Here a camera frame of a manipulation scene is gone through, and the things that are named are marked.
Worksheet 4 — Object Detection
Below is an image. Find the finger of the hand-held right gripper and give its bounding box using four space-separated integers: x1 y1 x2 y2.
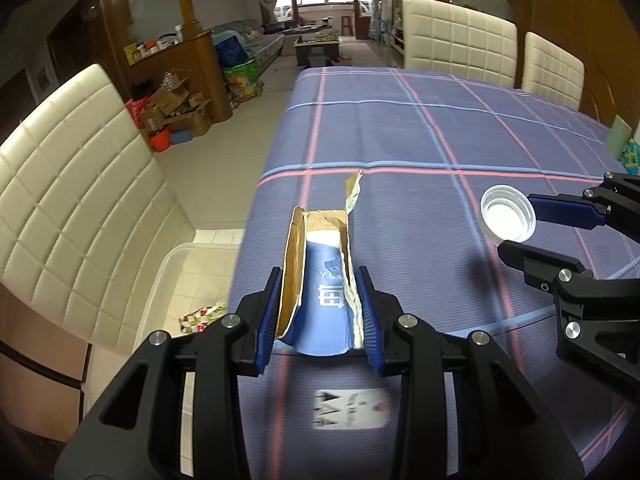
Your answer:
497 239 640 311
527 171 640 242

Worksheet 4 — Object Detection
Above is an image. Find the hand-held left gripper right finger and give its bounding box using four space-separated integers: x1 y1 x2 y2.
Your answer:
354 265 586 480

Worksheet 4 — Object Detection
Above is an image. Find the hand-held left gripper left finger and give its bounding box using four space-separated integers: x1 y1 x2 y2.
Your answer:
52 266 283 480

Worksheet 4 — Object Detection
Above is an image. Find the white plastic bottle cap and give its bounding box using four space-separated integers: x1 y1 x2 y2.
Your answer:
478 185 538 245

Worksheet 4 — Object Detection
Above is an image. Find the torn blue cardboard box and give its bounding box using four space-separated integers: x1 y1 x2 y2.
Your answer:
275 170 367 359

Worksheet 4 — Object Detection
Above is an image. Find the colourful patterned snack wrapper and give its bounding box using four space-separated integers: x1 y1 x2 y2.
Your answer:
178 302 229 336

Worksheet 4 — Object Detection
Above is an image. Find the clear plastic bin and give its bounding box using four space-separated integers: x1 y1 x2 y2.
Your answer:
131 241 247 480

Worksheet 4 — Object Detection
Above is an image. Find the white printed card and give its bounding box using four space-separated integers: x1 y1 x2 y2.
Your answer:
312 388 391 430

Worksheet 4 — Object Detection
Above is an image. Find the teal patterned packet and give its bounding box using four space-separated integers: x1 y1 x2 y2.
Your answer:
621 138 640 177

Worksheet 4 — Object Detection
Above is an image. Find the pale green packet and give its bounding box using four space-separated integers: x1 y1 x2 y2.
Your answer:
605 114 634 162

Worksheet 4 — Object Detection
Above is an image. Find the cream quilted dining chair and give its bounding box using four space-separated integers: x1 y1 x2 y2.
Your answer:
521 31 586 113
401 0 519 88
0 63 197 357

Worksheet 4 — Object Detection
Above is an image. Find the blue plaid tablecloth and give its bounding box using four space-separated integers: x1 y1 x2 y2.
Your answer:
192 66 640 480

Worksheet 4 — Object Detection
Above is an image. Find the open cardboard box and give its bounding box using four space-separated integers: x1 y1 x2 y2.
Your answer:
169 92 213 137
149 77 191 117

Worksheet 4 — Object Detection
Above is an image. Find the colourful printed bag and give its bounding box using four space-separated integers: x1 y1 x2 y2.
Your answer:
223 58 264 104

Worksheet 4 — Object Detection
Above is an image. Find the wooden divider cabinet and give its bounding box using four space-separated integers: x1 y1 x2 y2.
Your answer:
129 30 234 127

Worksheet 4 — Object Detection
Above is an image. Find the blue bag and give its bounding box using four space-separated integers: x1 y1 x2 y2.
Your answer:
215 35 250 67

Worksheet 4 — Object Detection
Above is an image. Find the dark coffee table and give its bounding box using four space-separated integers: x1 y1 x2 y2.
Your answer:
293 33 342 67

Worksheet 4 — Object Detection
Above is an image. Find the grey sofa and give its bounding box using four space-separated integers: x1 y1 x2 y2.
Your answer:
207 19 287 69

